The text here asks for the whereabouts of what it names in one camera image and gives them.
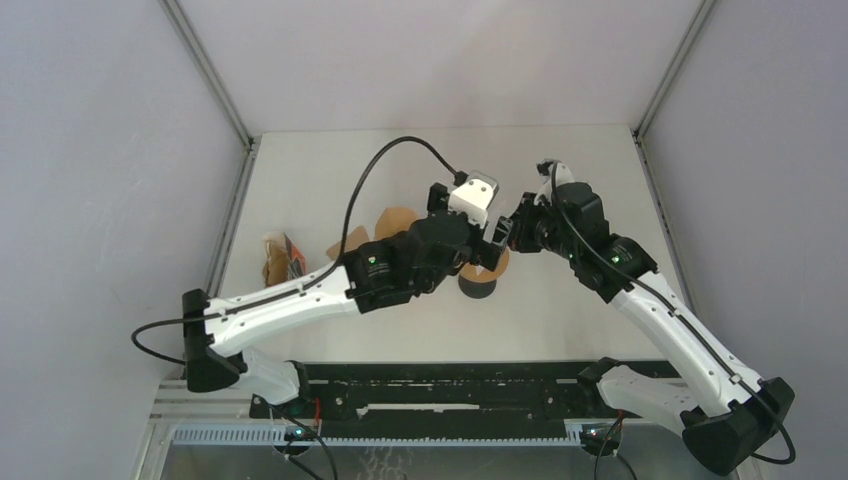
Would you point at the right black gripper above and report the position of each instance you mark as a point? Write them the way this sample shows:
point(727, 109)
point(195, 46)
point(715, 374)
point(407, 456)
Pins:
point(519, 222)

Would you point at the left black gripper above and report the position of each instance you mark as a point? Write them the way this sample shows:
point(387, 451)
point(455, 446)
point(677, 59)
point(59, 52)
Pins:
point(481, 251)

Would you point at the red black carafe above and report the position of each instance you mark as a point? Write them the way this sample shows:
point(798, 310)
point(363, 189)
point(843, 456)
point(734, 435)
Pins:
point(476, 290)

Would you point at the brown paper coffee filter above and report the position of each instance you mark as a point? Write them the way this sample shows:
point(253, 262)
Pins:
point(354, 239)
point(394, 220)

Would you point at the orange coffee filter box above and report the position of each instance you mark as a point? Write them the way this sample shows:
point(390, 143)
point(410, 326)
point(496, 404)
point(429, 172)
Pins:
point(284, 261)

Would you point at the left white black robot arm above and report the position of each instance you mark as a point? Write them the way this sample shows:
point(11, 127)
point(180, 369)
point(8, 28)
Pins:
point(220, 349)

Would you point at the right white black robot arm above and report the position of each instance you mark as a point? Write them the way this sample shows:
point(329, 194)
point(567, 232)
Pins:
point(726, 411)

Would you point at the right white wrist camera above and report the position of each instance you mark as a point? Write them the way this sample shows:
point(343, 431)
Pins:
point(554, 173)

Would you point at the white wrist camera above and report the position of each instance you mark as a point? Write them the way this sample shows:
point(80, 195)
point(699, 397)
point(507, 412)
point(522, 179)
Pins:
point(554, 173)
point(473, 198)

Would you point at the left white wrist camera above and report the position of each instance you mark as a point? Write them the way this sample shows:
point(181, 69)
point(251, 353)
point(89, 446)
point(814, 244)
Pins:
point(473, 198)

